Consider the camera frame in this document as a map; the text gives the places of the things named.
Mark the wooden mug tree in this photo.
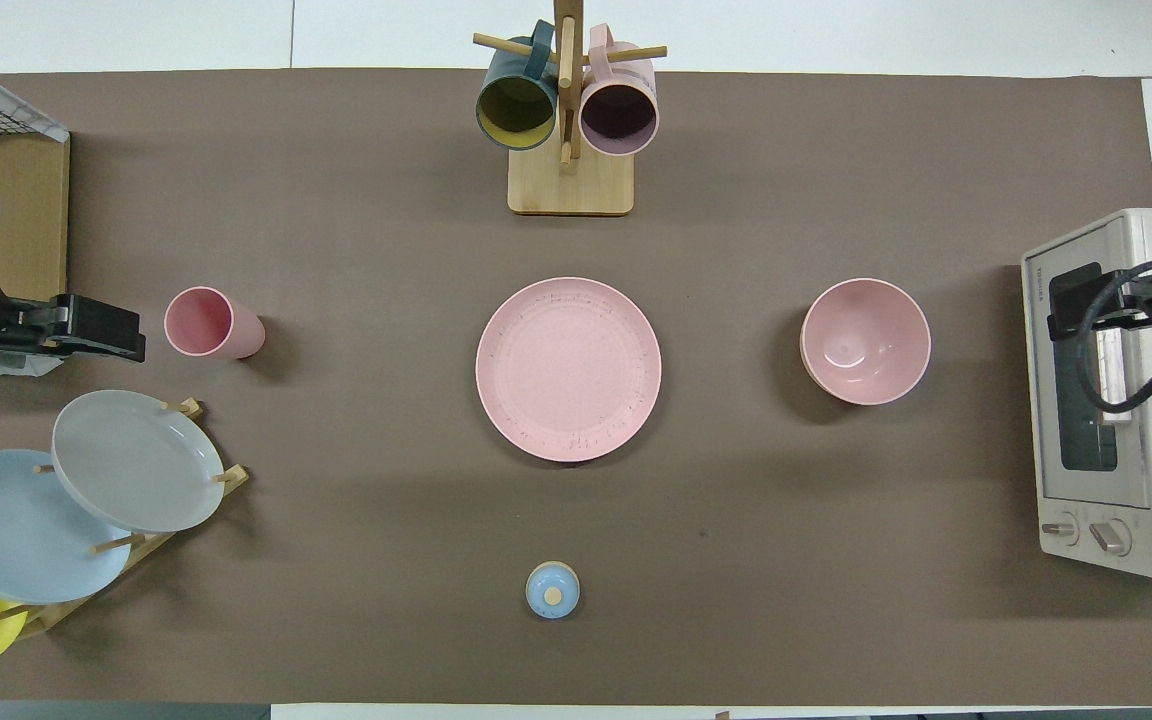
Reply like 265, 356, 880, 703
473, 0, 668, 216

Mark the pink plastic cup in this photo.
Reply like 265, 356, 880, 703
164, 286, 266, 359

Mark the dark teal mug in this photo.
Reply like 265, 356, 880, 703
476, 20, 559, 151

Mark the beige toaster oven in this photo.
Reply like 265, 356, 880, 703
1022, 208, 1152, 580

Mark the pale pink mug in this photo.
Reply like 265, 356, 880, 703
579, 24, 659, 157

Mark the wooden plate rack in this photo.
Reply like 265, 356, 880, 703
0, 397, 250, 641

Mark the wire basket wooden box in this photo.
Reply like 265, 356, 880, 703
0, 75, 71, 301

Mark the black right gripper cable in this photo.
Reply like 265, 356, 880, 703
1076, 255, 1152, 413

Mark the pink bowl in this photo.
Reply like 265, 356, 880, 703
800, 278, 932, 406

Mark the black wire basket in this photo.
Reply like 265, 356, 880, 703
0, 85, 69, 143

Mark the blue lid with wooden knob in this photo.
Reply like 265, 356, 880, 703
525, 561, 581, 620

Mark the brown table mat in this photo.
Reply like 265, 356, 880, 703
0, 68, 1152, 704

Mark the light blue plate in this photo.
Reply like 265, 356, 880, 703
0, 449, 133, 605

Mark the pink speckled plate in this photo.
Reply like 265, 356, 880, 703
476, 277, 663, 463

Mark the marble pattern shelf board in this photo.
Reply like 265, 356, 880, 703
0, 48, 71, 143

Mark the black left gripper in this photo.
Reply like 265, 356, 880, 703
0, 255, 147, 377

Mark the grey plate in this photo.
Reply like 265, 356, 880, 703
52, 390, 226, 533

